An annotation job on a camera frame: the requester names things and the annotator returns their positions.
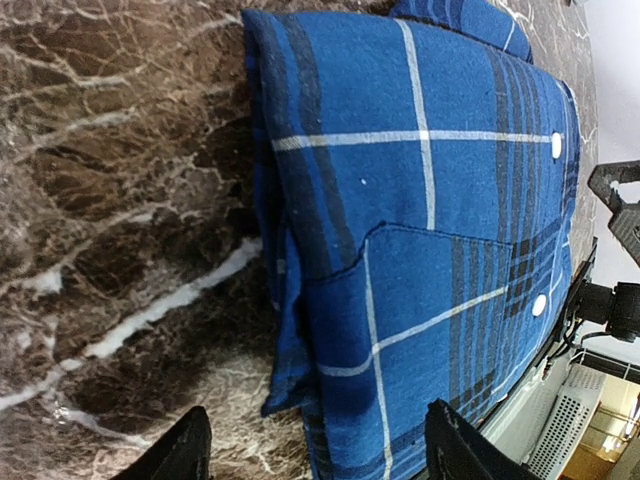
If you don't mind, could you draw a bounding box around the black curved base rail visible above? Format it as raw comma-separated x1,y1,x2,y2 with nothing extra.
474,234,640,480

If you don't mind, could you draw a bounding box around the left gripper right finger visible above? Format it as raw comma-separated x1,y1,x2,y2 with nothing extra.
425,399,538,480

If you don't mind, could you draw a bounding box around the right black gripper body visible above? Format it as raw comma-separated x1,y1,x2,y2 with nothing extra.
576,281,640,345

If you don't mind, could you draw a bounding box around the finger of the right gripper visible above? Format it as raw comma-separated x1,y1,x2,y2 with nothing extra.
588,160,640,265

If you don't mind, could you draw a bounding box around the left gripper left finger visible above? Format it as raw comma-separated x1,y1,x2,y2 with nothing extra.
112,406,212,480

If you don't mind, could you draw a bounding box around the blue plaid long sleeve shirt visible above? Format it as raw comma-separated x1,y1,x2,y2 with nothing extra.
242,1,581,479

